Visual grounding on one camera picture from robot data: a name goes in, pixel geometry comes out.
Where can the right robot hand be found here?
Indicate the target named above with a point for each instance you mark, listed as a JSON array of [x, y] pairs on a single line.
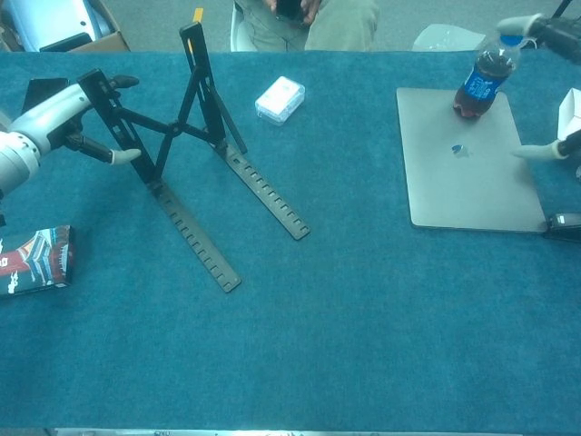
[[535, 152]]

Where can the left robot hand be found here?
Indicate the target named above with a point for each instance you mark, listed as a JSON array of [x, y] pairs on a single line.
[[50, 115]]

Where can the black folding laptop stand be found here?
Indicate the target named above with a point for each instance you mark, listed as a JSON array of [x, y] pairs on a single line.
[[199, 240]]

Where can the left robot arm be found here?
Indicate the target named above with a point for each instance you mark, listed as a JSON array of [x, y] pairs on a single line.
[[13, 163]]

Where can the silver laptop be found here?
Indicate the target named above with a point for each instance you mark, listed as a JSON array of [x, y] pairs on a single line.
[[472, 181]]

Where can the black smartphone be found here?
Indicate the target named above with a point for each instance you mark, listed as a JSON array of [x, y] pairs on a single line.
[[45, 88]]

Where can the white cardboard box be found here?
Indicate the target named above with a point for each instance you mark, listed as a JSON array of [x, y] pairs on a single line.
[[572, 113]]

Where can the small black device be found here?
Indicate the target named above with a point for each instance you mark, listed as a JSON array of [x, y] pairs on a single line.
[[563, 227]]

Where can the cola bottle blue label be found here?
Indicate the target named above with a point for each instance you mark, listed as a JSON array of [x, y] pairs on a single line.
[[481, 84]]

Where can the brown cardboard box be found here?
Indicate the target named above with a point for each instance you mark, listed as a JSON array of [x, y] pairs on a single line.
[[109, 43]]

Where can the white plastic item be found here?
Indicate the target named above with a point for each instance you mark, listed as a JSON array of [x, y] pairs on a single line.
[[50, 18]]

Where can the book with red building cover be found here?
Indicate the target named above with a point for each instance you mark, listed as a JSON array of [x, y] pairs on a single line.
[[41, 261]]

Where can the black tripod leg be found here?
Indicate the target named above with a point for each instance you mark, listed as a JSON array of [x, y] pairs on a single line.
[[563, 6]]

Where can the yellow floor tape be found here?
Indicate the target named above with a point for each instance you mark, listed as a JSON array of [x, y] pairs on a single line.
[[190, 43]]

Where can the clear plastic card box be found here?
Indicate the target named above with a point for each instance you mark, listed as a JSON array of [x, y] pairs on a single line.
[[279, 100]]

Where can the seated person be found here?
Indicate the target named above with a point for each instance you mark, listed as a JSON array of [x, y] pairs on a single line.
[[340, 27]]

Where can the teal felt table cloth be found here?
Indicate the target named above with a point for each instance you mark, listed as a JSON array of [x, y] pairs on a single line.
[[363, 318]]

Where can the phone in person's hands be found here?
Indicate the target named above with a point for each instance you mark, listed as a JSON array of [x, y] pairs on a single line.
[[288, 6]]

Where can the aluminium table frame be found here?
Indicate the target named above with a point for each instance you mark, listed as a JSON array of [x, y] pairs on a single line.
[[272, 432]]

